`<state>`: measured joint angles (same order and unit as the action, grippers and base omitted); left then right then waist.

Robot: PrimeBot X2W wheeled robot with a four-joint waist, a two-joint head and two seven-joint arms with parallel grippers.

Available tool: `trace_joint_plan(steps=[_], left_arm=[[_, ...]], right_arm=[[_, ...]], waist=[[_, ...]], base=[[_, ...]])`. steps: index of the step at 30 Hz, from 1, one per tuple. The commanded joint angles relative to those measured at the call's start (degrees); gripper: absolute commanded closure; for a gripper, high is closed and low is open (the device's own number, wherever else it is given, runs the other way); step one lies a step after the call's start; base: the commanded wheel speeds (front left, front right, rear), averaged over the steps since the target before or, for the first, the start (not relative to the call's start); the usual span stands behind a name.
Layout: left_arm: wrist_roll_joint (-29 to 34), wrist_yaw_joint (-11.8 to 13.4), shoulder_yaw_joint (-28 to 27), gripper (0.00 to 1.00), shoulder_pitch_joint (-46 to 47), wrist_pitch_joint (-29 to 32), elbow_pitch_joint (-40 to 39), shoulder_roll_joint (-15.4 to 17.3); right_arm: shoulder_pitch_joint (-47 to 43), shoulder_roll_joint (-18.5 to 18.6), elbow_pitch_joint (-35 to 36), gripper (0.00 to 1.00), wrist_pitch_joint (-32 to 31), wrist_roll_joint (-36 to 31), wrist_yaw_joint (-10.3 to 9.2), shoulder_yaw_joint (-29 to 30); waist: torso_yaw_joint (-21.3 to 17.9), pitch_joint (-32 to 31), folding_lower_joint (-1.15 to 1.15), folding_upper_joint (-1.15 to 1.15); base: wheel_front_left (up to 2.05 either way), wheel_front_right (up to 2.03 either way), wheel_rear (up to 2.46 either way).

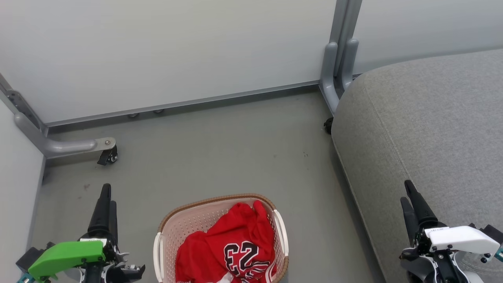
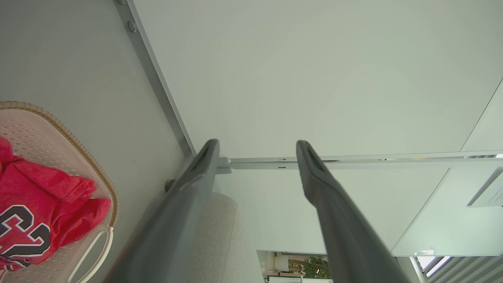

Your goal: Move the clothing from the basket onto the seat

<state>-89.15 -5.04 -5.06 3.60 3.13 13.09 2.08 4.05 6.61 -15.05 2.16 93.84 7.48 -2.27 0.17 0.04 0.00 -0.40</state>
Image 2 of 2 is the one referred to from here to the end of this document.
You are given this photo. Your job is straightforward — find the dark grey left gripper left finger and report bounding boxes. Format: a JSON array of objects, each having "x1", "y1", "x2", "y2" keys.
[{"x1": 104, "y1": 139, "x2": 220, "y2": 283}]

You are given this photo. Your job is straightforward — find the grey partition corner post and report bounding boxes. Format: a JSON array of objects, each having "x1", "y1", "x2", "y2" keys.
[{"x1": 215, "y1": 151, "x2": 503, "y2": 175}]

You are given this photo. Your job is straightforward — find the grey slatted blinds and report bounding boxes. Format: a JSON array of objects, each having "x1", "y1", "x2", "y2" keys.
[{"x1": 411, "y1": 254, "x2": 503, "y2": 283}]

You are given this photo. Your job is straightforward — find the grey fabric chair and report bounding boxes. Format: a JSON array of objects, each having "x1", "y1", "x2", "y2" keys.
[{"x1": 184, "y1": 192, "x2": 264, "y2": 283}]

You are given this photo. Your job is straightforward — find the red basketball jersey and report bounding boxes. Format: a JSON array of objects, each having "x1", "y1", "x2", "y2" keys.
[{"x1": 0, "y1": 136, "x2": 112, "y2": 272}]

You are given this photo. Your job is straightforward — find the grey partition base rail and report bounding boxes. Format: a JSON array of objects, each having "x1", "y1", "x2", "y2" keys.
[{"x1": 115, "y1": 0, "x2": 197, "y2": 158}]

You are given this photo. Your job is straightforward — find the white wall sign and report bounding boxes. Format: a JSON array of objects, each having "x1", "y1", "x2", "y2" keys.
[{"x1": 466, "y1": 167, "x2": 503, "y2": 208}]

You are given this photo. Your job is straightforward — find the green potted plant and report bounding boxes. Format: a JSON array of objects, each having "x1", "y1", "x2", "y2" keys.
[{"x1": 302, "y1": 256, "x2": 330, "y2": 279}]

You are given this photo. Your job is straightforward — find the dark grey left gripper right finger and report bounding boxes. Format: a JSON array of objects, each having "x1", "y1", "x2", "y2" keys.
[{"x1": 296, "y1": 140, "x2": 411, "y2": 283}]

